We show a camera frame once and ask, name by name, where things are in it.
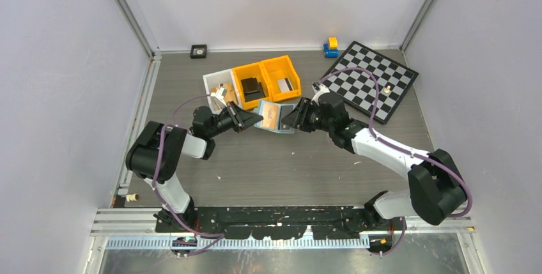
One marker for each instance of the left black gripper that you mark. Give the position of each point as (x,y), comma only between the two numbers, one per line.
(240,119)

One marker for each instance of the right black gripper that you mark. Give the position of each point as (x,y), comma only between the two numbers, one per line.
(296,117)

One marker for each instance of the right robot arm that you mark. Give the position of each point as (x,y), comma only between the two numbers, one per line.
(435,187)

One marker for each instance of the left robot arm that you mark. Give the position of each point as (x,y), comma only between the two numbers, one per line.
(155,154)

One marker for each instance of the dark grey VIP card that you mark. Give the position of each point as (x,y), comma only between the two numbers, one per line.
(285,111)

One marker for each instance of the gold card in holder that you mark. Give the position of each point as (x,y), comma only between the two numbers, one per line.
(270,113)

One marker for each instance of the brown cards in white bin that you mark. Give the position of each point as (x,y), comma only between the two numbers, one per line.
(231,96)

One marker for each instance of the white card with stripe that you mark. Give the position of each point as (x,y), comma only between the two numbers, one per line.
(284,85)

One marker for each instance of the black wallet in bin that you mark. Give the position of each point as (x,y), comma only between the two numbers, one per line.
(252,89)

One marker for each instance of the white storage bin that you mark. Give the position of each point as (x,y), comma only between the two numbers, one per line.
(212,80)

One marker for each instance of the middle orange storage bin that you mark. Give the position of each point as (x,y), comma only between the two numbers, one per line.
(252,70)

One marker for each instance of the orange storage bin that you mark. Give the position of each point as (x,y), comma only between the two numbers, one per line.
(252,70)
(279,68)

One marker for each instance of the right orange storage bin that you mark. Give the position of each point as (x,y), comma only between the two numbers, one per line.
(279,68)

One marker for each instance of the black white chessboard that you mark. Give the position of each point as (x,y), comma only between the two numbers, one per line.
(360,75)

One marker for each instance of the small black square box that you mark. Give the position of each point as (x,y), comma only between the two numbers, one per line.
(198,51)

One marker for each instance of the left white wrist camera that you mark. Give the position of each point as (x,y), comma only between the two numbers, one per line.
(218,97)

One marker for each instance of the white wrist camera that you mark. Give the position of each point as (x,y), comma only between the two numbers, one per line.
(218,97)
(319,89)

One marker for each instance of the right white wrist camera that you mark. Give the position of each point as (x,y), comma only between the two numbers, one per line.
(319,89)

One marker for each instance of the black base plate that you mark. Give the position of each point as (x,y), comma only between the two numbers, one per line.
(278,222)

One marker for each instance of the cream chess piece on rail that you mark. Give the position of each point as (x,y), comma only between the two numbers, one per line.
(131,197)

